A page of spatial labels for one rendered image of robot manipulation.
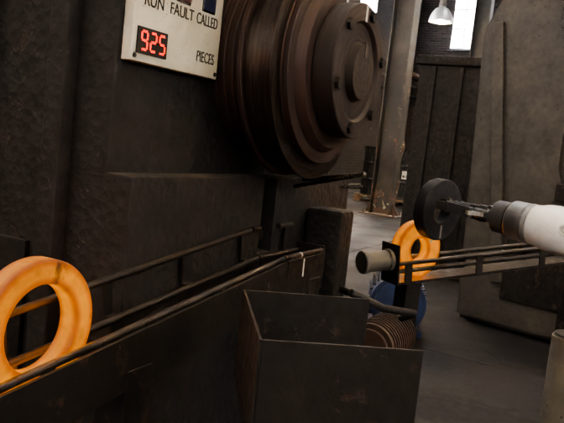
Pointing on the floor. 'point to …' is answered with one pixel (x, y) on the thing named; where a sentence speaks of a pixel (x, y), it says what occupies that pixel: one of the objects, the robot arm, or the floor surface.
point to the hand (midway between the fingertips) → (439, 202)
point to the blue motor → (379, 291)
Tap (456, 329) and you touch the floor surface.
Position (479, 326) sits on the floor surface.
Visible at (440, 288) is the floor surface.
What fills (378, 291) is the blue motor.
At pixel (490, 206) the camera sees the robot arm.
